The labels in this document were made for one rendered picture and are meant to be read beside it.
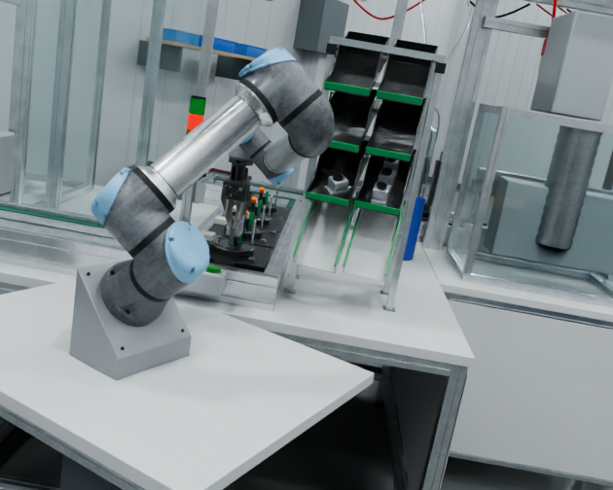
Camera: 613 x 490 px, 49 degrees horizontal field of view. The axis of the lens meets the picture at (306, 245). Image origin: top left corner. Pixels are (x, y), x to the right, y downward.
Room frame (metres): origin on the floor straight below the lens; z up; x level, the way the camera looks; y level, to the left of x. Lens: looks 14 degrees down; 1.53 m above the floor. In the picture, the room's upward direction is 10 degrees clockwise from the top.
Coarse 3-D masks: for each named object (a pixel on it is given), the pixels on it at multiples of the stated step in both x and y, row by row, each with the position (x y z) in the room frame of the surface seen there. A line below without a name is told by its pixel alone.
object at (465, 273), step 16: (480, 112) 3.03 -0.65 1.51; (496, 112) 2.69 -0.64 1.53; (512, 112) 2.61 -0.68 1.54; (528, 112) 2.60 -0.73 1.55; (496, 128) 2.62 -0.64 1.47; (592, 128) 2.60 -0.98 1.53; (608, 128) 2.60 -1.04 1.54; (496, 144) 2.60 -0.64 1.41; (496, 160) 2.60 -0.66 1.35; (464, 176) 3.03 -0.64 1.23; (480, 208) 2.60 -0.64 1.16; (480, 224) 2.60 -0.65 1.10; (448, 256) 2.98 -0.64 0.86; (464, 272) 2.60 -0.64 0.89; (512, 288) 2.60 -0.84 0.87; (528, 288) 2.60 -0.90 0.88; (544, 288) 2.60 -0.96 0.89; (608, 304) 2.59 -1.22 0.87
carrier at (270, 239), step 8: (264, 208) 2.32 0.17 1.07; (248, 216) 2.29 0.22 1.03; (216, 224) 2.36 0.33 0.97; (224, 224) 2.37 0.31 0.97; (248, 224) 2.29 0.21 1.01; (216, 232) 2.24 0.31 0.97; (224, 232) 2.25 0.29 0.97; (248, 232) 2.23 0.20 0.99; (256, 232) 2.25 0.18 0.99; (264, 232) 2.36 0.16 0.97; (248, 240) 2.21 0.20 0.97; (256, 240) 2.22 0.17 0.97; (272, 240) 2.27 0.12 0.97; (272, 248) 2.17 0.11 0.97
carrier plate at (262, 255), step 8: (208, 240) 2.11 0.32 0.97; (256, 248) 2.12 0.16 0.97; (264, 248) 2.14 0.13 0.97; (216, 256) 1.95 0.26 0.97; (224, 256) 1.96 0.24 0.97; (256, 256) 2.03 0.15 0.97; (264, 256) 2.04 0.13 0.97; (240, 264) 1.92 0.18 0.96; (248, 264) 1.92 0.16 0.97; (256, 264) 1.93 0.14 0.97; (264, 264) 1.95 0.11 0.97
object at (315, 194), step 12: (324, 156) 2.14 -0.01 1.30; (336, 156) 2.20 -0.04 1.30; (348, 156) 2.20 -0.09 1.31; (360, 156) 2.19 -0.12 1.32; (324, 168) 2.12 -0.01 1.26; (336, 168) 2.13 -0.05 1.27; (348, 168) 2.14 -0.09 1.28; (360, 168) 2.06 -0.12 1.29; (312, 180) 2.02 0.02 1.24; (324, 180) 2.06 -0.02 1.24; (348, 180) 2.07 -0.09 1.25; (312, 192) 1.96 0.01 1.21; (336, 204) 1.95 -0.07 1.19
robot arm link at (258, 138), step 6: (258, 132) 1.83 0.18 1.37; (246, 138) 1.79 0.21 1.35; (252, 138) 1.81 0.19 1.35; (258, 138) 1.82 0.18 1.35; (264, 138) 1.83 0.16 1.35; (240, 144) 1.83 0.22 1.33; (246, 144) 1.82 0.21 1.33; (252, 144) 1.81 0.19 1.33; (258, 144) 1.81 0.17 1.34; (246, 150) 1.82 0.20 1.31; (252, 150) 1.82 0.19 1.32
